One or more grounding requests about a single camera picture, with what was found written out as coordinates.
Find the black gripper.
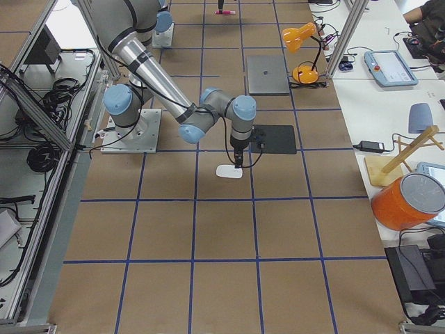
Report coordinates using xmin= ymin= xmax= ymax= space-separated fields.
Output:
xmin=230 ymin=136 xmax=249 ymax=168

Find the pink highlighter pen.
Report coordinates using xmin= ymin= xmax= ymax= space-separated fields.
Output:
xmin=214 ymin=10 xmax=236 ymax=15

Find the white computer mouse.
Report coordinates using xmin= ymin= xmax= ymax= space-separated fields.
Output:
xmin=216 ymin=164 xmax=243 ymax=179

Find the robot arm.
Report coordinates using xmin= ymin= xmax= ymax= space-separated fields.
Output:
xmin=91 ymin=1 xmax=257 ymax=168

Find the black mousepad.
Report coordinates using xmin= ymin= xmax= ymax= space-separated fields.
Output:
xmin=250 ymin=125 xmax=297 ymax=154

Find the orange desk lamp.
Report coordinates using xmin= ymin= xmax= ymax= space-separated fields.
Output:
xmin=282 ymin=22 xmax=321 ymax=85

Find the silver laptop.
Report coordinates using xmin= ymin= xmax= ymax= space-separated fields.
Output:
xmin=247 ymin=55 xmax=289 ymax=96

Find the black power adapter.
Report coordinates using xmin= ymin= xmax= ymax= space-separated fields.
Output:
xmin=361 ymin=141 xmax=385 ymax=153

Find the wooden stand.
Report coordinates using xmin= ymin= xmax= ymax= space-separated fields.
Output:
xmin=364 ymin=125 xmax=444 ymax=187

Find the blue teach pendant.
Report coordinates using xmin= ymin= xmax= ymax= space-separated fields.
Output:
xmin=364 ymin=50 xmax=418 ymax=87

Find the orange cylindrical container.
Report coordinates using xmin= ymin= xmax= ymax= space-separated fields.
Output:
xmin=371 ymin=173 xmax=437 ymax=231

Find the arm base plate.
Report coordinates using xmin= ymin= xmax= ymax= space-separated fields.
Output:
xmin=152 ymin=20 xmax=175 ymax=49
xmin=100 ymin=109 xmax=162 ymax=154

